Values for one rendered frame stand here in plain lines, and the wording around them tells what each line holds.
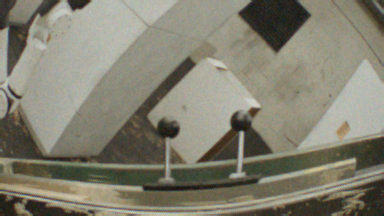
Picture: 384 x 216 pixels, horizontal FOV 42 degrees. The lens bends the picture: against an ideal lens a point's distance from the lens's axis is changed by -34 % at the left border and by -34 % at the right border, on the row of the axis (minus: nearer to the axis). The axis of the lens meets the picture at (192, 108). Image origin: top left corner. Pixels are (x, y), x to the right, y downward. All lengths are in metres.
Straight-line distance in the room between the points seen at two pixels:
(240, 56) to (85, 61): 5.96
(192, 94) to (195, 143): 0.40
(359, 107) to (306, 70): 4.63
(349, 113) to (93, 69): 2.03
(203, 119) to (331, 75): 3.43
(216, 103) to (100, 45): 2.67
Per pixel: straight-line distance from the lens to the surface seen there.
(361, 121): 4.66
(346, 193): 0.73
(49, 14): 1.24
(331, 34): 9.21
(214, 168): 1.37
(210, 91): 6.14
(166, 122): 1.20
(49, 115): 3.79
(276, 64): 9.31
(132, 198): 1.18
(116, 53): 3.55
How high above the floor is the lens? 1.73
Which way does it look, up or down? 13 degrees down
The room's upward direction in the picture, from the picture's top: 45 degrees clockwise
